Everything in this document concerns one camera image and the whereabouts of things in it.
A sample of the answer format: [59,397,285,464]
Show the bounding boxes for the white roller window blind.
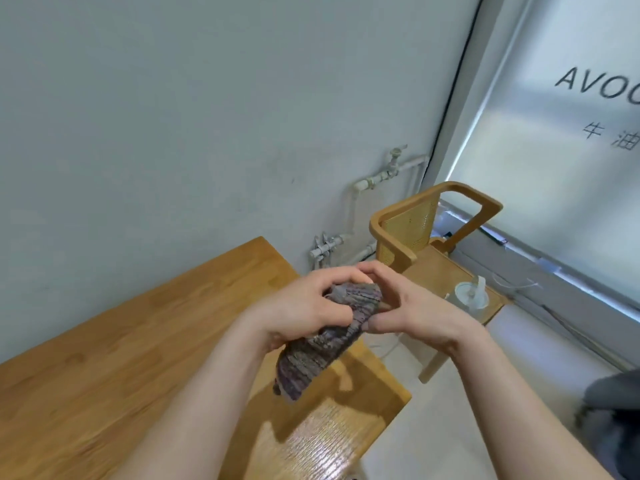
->
[444,0,640,308]

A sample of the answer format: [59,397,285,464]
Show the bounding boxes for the grey window sill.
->
[440,200,640,373]

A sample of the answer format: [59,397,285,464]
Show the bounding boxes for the purple grey striped sock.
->
[272,282,387,402]

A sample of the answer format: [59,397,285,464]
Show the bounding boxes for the person's right forearm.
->
[444,327,617,480]

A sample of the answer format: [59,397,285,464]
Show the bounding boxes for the black wall cable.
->
[429,0,487,188]

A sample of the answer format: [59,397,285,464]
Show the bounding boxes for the white wall pipes with valves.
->
[307,144,431,271]

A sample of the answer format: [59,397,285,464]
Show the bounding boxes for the clear cup with lid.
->
[446,275,490,312]

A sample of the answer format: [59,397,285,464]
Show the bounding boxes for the person's left hand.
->
[245,267,376,353]

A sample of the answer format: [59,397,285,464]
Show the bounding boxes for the person's right hand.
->
[357,260,490,358]

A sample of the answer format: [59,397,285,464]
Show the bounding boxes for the wooden chair with cane back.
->
[369,181,512,385]

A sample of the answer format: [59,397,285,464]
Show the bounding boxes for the person's left forearm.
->
[109,315,282,480]

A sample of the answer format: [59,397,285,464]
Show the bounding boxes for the thin white cable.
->
[492,273,545,296]

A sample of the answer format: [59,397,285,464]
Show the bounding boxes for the dark grey cloth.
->
[574,369,640,480]

